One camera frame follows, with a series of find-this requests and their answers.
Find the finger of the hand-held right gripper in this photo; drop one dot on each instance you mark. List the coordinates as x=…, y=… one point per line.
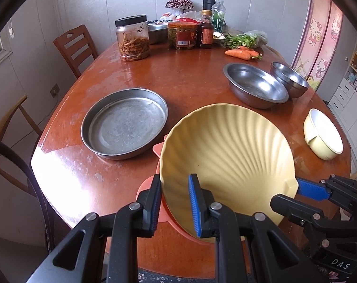
x=312, y=189
x=287, y=207

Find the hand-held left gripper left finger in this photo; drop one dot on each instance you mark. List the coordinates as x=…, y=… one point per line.
x=153, y=212

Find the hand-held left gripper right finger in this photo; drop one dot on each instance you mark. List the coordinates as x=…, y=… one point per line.
x=194, y=203

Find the pink plastic plate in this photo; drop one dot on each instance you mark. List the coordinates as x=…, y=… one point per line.
x=144, y=187

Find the yellow shell-shaped plate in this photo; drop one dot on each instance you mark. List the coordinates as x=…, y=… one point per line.
x=231, y=159

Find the round metal pan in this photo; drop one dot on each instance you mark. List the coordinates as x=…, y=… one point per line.
x=122, y=123

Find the small metal bowl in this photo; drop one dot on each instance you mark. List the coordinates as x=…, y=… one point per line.
x=295, y=81

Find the large metal bowl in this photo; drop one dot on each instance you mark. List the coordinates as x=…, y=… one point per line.
x=255, y=85

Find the pink patterned cloth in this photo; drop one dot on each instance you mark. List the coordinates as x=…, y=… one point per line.
x=339, y=275

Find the white cabinet with shelves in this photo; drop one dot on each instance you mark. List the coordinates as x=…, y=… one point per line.
x=348, y=94

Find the orange carrot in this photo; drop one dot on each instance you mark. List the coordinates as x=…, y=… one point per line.
x=237, y=54
x=245, y=48
x=254, y=54

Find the pink cartoon cat door curtain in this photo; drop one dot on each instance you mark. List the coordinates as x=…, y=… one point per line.
x=317, y=35

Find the bag of green vegetables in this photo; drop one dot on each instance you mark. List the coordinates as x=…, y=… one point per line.
x=245, y=39

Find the orange-lidded jar with red label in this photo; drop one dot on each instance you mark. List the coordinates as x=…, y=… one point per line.
x=182, y=37

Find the dish of yellow food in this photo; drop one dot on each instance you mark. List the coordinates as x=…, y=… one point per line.
x=219, y=36

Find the dark sauce bottle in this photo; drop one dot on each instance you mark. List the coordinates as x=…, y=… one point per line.
x=205, y=34

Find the black-lidded pickle jar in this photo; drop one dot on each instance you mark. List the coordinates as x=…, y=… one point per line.
x=132, y=41

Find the metal basin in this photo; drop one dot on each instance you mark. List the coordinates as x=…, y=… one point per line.
x=157, y=34

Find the brown wooden chair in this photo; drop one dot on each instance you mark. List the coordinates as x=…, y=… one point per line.
x=73, y=45

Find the patterned bowl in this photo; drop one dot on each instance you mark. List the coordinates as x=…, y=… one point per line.
x=156, y=22

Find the red tissue pack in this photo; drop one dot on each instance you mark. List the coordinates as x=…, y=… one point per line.
x=190, y=16

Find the red white packet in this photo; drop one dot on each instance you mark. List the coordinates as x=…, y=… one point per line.
x=167, y=16

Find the clear plastic bottle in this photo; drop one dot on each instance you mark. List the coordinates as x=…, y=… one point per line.
x=218, y=14

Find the red white flower ornament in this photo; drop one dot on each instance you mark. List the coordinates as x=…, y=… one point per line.
x=180, y=3

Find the low wall socket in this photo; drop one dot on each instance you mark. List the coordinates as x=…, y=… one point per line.
x=54, y=90

